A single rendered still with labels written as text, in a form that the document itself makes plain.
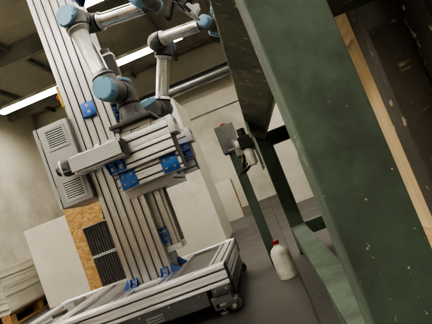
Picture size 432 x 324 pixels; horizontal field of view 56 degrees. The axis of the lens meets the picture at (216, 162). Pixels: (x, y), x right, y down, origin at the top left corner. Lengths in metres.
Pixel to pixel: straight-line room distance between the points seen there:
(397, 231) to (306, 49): 0.23
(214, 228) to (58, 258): 1.87
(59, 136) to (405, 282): 2.10
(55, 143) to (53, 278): 3.06
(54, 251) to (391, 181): 4.87
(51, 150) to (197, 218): 2.54
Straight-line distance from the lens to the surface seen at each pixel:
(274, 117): 6.12
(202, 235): 4.64
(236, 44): 0.83
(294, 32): 0.50
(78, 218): 3.95
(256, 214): 2.59
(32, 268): 5.60
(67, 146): 2.38
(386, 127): 0.91
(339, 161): 0.48
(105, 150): 2.00
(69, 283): 5.19
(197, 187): 4.60
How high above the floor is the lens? 0.53
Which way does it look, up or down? 4 degrees up
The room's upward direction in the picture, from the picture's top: 21 degrees counter-clockwise
